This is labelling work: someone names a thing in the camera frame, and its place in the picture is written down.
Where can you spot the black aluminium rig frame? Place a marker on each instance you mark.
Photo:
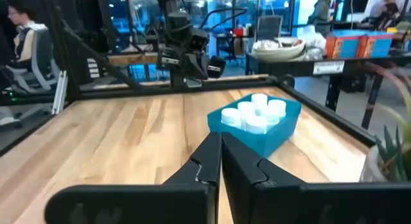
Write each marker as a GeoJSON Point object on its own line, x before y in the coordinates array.
{"type": "Point", "coordinates": [144, 90]}

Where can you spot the black utility cart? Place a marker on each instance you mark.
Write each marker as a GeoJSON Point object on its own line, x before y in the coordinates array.
{"type": "Point", "coordinates": [289, 68]}

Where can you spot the orange and blue box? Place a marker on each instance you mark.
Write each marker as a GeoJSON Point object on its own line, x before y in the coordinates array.
{"type": "Point", "coordinates": [342, 46]}
{"type": "Point", "coordinates": [375, 44]}

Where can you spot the white triangle-patterned planter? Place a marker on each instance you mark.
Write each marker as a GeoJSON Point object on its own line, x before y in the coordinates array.
{"type": "Point", "coordinates": [370, 166]}

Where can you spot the dark green succulent plant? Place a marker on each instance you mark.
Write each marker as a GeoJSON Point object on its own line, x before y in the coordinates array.
{"type": "Point", "coordinates": [396, 160]}

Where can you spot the wooden background table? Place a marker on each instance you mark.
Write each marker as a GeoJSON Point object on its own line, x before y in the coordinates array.
{"type": "Point", "coordinates": [131, 59]}

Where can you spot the white plastic bag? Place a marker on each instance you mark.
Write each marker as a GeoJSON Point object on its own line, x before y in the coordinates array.
{"type": "Point", "coordinates": [311, 33]}

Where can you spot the person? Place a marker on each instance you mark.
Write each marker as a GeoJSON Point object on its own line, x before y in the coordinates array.
{"type": "Point", "coordinates": [22, 17]}
{"type": "Point", "coordinates": [390, 9]}
{"type": "Point", "coordinates": [321, 12]}

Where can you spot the white cart label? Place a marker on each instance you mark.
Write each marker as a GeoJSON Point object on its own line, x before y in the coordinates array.
{"type": "Point", "coordinates": [328, 67]}

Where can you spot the spiky pale green plant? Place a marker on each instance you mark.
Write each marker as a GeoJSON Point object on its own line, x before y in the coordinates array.
{"type": "Point", "coordinates": [407, 121]}

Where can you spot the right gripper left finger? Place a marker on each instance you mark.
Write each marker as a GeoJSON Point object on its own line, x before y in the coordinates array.
{"type": "Point", "coordinates": [144, 204]}

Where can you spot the grey office chair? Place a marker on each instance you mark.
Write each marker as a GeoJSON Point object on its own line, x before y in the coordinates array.
{"type": "Point", "coordinates": [45, 57]}

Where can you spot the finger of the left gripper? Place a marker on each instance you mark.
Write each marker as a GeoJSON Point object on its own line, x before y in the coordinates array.
{"type": "Point", "coordinates": [202, 70]}
{"type": "Point", "coordinates": [191, 66]}

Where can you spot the dark grey panel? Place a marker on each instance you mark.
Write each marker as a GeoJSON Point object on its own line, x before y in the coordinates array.
{"type": "Point", "coordinates": [269, 28]}

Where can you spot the white striped label plate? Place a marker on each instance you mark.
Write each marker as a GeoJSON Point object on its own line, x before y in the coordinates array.
{"type": "Point", "coordinates": [92, 68]}

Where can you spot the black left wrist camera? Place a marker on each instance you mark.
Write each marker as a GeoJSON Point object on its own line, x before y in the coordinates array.
{"type": "Point", "coordinates": [199, 39]}

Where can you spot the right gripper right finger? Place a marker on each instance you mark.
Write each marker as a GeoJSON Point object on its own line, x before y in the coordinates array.
{"type": "Point", "coordinates": [305, 204]}

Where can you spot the clear plastic bag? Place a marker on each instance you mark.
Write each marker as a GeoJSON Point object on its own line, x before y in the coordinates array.
{"type": "Point", "coordinates": [316, 53]}

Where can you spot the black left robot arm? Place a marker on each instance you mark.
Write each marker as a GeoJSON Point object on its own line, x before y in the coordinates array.
{"type": "Point", "coordinates": [178, 23]}

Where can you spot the teal plastic basket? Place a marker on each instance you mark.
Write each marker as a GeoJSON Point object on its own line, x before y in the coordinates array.
{"type": "Point", "coordinates": [266, 143]}

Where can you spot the red container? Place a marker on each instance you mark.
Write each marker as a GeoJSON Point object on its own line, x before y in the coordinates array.
{"type": "Point", "coordinates": [238, 32]}

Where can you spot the white bowl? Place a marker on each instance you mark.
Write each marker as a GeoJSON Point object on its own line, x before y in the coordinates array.
{"type": "Point", "coordinates": [279, 54]}

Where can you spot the silver frame bracket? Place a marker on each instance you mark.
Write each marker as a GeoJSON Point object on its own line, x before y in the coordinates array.
{"type": "Point", "coordinates": [60, 92]}

